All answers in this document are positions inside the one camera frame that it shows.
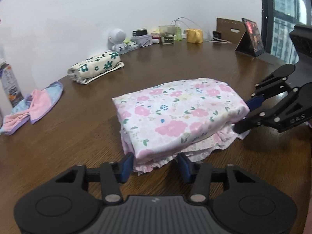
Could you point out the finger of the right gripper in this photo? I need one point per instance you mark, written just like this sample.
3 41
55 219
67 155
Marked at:
252 120
255 102

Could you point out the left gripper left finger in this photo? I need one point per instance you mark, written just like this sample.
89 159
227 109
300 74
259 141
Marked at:
112 175

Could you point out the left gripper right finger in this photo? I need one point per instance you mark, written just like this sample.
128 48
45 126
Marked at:
197 174

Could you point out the pink floral baby garment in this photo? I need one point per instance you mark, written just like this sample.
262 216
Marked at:
194 117

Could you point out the framed picture stand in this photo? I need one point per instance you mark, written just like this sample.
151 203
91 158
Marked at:
251 41

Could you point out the brown cardboard box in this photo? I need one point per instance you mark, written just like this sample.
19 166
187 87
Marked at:
228 30

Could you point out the yellow mug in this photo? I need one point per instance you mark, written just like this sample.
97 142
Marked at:
194 36

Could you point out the green spray bottle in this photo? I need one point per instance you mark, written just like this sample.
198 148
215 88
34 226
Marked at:
178 32

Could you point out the pink blue towel cap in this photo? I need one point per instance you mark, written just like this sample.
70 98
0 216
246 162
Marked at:
33 108

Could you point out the floral cream fabric pouch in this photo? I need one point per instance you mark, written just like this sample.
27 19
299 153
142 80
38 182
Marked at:
95 67

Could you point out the plastic drink bottle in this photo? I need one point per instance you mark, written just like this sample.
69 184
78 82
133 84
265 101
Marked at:
10 85

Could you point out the black adapter on tin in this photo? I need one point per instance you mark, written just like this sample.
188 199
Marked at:
139 32

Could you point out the white robot figurine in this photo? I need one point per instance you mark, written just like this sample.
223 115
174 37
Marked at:
116 38

